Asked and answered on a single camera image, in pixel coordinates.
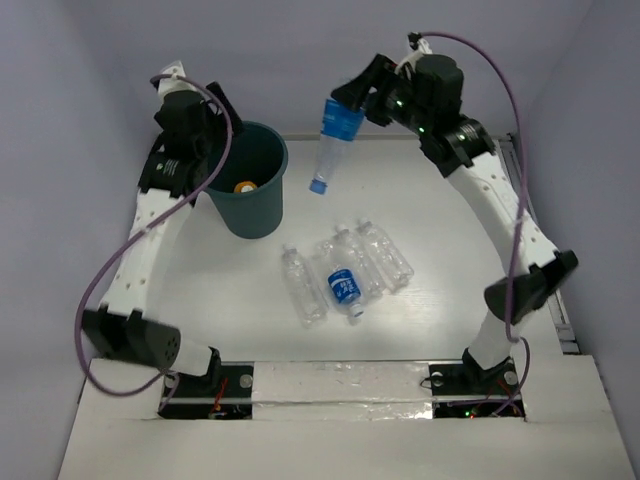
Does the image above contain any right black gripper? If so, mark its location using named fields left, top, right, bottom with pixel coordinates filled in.
left=330, top=53, right=432, bottom=136

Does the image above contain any orange juice bottle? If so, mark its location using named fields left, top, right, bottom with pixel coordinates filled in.
left=233, top=181, right=258, bottom=194

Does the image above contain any clear ribbed bottle white cap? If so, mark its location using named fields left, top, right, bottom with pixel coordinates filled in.
left=357, top=218, right=414, bottom=293

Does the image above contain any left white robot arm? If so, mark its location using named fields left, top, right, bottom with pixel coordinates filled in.
left=74, top=74, right=245, bottom=397

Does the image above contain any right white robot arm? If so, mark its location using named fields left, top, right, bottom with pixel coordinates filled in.
left=331, top=53, right=578, bottom=392

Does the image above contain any dark green plastic bin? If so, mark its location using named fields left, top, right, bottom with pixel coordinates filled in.
left=206, top=121, right=288, bottom=239

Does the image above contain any blue label bottle white cap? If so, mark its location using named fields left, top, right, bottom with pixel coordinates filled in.
left=315, top=240, right=364, bottom=323

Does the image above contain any clear crushed bottle white cap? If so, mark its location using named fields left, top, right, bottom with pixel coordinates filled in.
left=335, top=224, right=386, bottom=299

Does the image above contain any silver foil strip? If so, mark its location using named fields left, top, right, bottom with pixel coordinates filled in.
left=251, top=361, right=433, bottom=422

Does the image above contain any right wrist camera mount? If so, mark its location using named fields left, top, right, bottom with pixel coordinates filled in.
left=395, top=32, right=433, bottom=74

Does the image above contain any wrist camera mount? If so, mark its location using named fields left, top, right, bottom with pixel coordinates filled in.
left=150, top=60, right=195, bottom=101
left=395, top=32, right=433, bottom=74

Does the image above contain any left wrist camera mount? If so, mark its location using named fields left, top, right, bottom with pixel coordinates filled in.
left=150, top=60, right=195, bottom=101

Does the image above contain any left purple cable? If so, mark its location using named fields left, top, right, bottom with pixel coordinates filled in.
left=73, top=73, right=235, bottom=419

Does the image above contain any aluminium rail right edge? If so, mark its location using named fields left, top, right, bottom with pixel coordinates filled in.
left=504, top=135, right=578, bottom=355

